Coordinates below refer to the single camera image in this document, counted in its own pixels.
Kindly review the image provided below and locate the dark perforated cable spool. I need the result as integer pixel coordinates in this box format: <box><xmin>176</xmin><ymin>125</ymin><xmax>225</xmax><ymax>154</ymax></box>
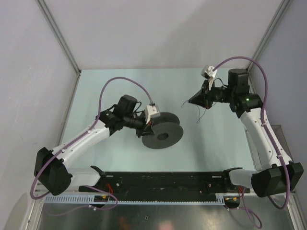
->
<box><xmin>142</xmin><ymin>112</ymin><xmax>184</xmax><ymax>150</ymax></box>

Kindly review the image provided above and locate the clear plastic bin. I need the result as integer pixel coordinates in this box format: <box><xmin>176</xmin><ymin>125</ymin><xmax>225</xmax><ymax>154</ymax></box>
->
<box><xmin>245</xmin><ymin>125</ymin><xmax>293</xmax><ymax>171</ymax></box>

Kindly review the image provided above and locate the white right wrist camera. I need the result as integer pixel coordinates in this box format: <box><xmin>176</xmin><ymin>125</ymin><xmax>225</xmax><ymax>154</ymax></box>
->
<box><xmin>202</xmin><ymin>65</ymin><xmax>217</xmax><ymax>91</ymax></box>

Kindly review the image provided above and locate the left aluminium corner post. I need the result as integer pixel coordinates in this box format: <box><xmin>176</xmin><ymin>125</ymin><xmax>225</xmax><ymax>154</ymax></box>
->
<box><xmin>35</xmin><ymin>0</ymin><xmax>81</xmax><ymax>76</ymax></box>

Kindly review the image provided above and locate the aluminium frame rail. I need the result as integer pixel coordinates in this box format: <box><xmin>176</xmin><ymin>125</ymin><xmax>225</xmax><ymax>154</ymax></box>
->
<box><xmin>35</xmin><ymin>174</ymin><xmax>298</xmax><ymax>196</ymax></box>

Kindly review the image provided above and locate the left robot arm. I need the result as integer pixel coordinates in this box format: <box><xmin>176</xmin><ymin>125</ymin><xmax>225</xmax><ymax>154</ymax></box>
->
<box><xmin>34</xmin><ymin>95</ymin><xmax>160</xmax><ymax>196</ymax></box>

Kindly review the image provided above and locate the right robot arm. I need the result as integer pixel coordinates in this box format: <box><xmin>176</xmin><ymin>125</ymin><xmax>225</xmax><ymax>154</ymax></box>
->
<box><xmin>189</xmin><ymin>66</ymin><xmax>304</xmax><ymax>197</ymax></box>

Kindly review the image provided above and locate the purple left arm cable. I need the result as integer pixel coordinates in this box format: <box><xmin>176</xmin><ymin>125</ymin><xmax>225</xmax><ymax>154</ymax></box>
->
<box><xmin>30</xmin><ymin>77</ymin><xmax>155</xmax><ymax>218</ymax></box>

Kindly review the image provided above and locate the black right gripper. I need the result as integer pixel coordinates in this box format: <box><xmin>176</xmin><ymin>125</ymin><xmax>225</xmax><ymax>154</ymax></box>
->
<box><xmin>189</xmin><ymin>79</ymin><xmax>235</xmax><ymax>110</ymax></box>

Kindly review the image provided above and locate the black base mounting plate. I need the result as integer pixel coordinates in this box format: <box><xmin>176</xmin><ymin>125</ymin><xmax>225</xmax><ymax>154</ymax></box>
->
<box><xmin>94</xmin><ymin>172</ymin><xmax>240</xmax><ymax>201</ymax></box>

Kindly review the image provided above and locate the grey slotted cable duct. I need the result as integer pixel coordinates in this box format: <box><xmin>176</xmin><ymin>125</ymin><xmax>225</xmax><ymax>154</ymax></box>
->
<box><xmin>44</xmin><ymin>193</ymin><xmax>225</xmax><ymax>206</ymax></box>

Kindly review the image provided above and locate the right aluminium corner post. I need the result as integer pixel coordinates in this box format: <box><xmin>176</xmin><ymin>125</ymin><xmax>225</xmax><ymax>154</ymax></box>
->
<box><xmin>252</xmin><ymin>0</ymin><xmax>293</xmax><ymax>62</ymax></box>

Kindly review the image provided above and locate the aluminium corner post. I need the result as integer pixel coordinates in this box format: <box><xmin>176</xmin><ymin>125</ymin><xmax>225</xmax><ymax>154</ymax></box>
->
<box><xmin>35</xmin><ymin>0</ymin><xmax>81</xmax><ymax>76</ymax></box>
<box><xmin>252</xmin><ymin>0</ymin><xmax>293</xmax><ymax>62</ymax></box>

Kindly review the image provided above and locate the thin purple wire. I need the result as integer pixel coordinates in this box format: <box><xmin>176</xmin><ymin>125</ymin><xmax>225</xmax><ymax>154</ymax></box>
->
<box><xmin>181</xmin><ymin>100</ymin><xmax>207</xmax><ymax>124</ymax></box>

